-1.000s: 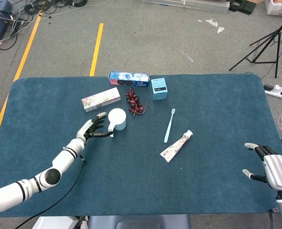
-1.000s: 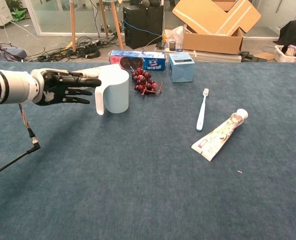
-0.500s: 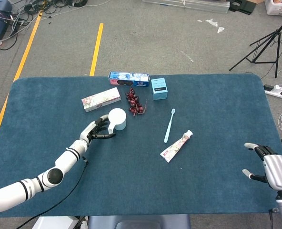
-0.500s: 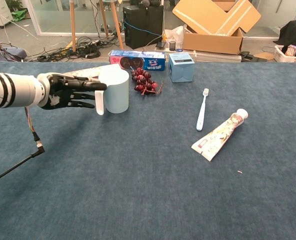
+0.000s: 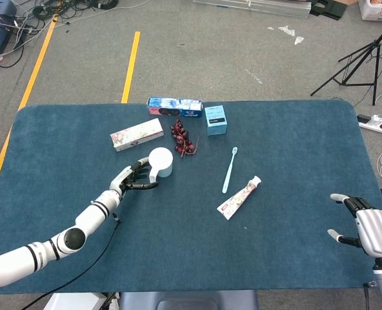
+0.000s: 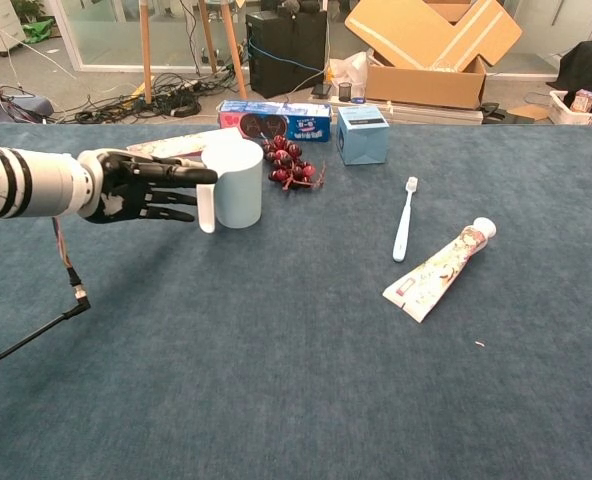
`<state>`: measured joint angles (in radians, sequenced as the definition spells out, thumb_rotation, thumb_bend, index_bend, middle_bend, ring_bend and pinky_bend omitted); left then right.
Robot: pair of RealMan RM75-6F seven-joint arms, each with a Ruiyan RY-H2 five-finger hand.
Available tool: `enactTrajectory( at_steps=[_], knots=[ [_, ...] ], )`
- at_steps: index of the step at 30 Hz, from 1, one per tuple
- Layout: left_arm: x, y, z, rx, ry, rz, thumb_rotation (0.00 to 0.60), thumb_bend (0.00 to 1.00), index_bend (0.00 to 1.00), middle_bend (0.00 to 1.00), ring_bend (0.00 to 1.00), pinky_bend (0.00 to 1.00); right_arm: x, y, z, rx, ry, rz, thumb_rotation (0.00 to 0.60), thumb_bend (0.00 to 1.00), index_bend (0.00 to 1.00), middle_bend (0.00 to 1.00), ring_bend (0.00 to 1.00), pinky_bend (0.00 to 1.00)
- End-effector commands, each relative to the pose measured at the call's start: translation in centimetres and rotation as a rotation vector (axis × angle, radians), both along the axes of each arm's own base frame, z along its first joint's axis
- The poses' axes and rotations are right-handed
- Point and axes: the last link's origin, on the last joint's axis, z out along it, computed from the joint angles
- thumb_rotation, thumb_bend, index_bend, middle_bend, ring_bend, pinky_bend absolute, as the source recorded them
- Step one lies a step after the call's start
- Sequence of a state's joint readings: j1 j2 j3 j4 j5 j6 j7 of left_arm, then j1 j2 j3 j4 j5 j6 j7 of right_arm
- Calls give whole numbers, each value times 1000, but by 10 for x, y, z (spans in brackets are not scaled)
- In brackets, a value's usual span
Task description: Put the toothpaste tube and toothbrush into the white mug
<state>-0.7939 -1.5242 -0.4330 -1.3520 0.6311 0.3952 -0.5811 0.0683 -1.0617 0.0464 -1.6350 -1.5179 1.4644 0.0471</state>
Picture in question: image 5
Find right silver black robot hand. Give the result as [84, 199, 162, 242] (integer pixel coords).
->
[327, 192, 382, 259]

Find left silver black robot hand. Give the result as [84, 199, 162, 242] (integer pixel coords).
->
[109, 157, 159, 196]

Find pale blue cup with handle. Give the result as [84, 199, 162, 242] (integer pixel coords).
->
[148, 147, 174, 184]

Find light blue toothbrush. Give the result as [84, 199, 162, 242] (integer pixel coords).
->
[222, 147, 239, 194]

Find floral toothpaste tube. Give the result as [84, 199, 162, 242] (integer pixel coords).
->
[216, 175, 262, 222]

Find floral long box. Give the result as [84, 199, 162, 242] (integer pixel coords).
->
[109, 118, 165, 152]

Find white plastic box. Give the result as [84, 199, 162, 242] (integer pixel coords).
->
[44, 292, 106, 310]

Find blue felt table mat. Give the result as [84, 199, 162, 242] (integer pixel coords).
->
[0, 99, 382, 295]

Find dark red grape bunch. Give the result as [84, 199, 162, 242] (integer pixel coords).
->
[169, 118, 200, 159]

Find blue pink cookie box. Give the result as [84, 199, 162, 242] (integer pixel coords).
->
[146, 96, 203, 119]

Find small light blue box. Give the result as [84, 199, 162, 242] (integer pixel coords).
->
[204, 105, 228, 136]

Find white power strip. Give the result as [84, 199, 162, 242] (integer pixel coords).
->
[357, 113, 382, 135]

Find short yellow floor tape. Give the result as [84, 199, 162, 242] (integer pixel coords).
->
[121, 31, 141, 104]

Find long yellow floor tape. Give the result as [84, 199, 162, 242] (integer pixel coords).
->
[0, 14, 59, 214]

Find black tripod stand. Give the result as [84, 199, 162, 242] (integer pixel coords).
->
[310, 15, 382, 107]

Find white plastic basket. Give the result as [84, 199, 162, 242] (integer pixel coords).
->
[358, 0, 382, 23]

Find aluminium profile rails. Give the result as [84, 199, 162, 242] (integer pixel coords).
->
[192, 0, 313, 19]

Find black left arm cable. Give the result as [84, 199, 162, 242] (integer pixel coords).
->
[18, 212, 121, 310]

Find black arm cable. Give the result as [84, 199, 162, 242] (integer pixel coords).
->
[18, 212, 121, 310]
[363, 280, 376, 310]

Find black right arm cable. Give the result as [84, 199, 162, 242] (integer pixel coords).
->
[363, 280, 376, 310]

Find black cable tangle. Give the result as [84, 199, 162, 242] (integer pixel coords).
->
[0, 0, 153, 68]

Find black flat bracket plate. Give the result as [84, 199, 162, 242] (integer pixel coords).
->
[309, 0, 347, 22]

